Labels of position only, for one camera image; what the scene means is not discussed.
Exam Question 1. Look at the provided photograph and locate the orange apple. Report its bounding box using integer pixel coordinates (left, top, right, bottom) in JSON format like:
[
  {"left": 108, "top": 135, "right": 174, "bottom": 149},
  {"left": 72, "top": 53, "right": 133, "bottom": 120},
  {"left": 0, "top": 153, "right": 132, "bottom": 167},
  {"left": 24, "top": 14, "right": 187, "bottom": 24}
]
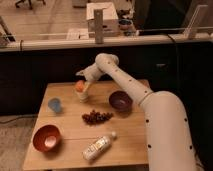
[{"left": 75, "top": 80, "right": 85, "bottom": 92}]

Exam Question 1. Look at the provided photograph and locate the blue plastic cup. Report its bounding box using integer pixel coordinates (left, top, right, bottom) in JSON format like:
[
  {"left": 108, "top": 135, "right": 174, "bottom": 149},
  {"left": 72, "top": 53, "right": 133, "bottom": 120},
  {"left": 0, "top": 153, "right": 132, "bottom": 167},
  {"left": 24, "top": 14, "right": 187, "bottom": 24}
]
[{"left": 48, "top": 98, "right": 62, "bottom": 113}]

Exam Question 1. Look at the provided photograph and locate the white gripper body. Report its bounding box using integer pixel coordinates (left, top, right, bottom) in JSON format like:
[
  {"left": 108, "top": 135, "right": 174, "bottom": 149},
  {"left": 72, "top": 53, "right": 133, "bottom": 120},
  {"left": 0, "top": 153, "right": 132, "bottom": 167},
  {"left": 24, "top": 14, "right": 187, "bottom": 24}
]
[{"left": 76, "top": 64, "right": 102, "bottom": 82}]

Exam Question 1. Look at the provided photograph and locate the white cardboard box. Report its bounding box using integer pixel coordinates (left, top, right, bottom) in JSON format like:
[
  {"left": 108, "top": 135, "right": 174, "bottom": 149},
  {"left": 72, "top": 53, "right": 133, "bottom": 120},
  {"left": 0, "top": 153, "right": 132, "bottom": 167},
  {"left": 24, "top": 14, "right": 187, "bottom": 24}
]
[{"left": 86, "top": 1, "right": 120, "bottom": 38}]

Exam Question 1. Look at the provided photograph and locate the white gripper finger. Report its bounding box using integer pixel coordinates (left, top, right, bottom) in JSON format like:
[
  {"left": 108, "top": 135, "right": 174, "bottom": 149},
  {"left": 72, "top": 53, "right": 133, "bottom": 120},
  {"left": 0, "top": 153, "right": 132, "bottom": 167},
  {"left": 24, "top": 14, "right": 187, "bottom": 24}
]
[{"left": 83, "top": 81, "right": 91, "bottom": 92}]

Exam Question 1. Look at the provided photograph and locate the white plastic bottle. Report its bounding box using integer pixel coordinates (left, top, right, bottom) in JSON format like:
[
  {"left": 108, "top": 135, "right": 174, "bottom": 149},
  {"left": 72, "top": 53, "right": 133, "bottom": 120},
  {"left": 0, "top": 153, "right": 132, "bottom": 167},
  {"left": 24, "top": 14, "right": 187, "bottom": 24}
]
[{"left": 82, "top": 132, "right": 117, "bottom": 161}]

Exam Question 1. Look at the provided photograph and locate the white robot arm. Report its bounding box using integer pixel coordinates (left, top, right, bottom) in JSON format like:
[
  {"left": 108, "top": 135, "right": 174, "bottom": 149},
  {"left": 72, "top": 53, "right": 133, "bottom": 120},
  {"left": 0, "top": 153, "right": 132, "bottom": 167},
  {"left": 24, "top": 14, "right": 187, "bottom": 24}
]
[{"left": 77, "top": 53, "right": 197, "bottom": 171}]

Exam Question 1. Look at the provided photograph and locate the orange red bowl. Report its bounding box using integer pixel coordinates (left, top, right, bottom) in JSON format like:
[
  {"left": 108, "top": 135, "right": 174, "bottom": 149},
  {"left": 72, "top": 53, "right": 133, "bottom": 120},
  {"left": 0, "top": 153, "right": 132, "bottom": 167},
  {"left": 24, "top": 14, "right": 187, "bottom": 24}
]
[{"left": 33, "top": 125, "right": 61, "bottom": 152}]

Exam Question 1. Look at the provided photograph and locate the paper cup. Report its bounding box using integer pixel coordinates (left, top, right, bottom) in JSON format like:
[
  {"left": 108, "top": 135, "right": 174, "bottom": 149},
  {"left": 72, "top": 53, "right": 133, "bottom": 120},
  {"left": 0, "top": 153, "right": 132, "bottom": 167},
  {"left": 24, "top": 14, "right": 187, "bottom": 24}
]
[{"left": 77, "top": 91, "right": 89, "bottom": 102}]

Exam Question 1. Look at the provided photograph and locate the bunch of dark grapes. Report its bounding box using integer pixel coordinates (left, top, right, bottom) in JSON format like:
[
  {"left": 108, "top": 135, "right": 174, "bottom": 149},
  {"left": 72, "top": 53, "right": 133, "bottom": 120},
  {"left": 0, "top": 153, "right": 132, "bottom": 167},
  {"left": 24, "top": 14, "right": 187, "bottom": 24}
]
[{"left": 82, "top": 110, "right": 113, "bottom": 125}]

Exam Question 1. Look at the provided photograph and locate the purple bowl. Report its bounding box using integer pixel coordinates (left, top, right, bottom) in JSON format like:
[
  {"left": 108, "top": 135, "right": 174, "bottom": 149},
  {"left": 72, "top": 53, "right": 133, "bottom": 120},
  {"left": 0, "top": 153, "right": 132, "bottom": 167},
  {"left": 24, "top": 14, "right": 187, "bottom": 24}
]
[{"left": 109, "top": 91, "right": 133, "bottom": 112}]

